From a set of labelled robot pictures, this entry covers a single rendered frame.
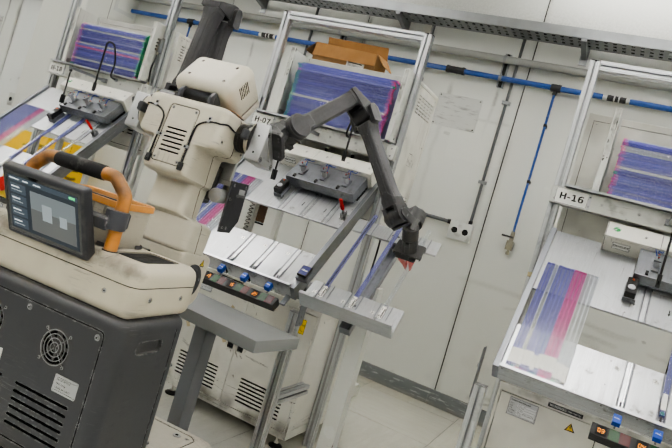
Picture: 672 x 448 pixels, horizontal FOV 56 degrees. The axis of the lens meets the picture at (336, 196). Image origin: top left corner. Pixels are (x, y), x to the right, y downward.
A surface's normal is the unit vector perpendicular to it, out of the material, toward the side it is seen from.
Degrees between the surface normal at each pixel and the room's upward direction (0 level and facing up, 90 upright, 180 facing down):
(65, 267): 90
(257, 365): 90
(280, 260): 42
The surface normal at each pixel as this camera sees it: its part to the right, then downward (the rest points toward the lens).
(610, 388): -0.08, -0.77
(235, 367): -0.40, -0.12
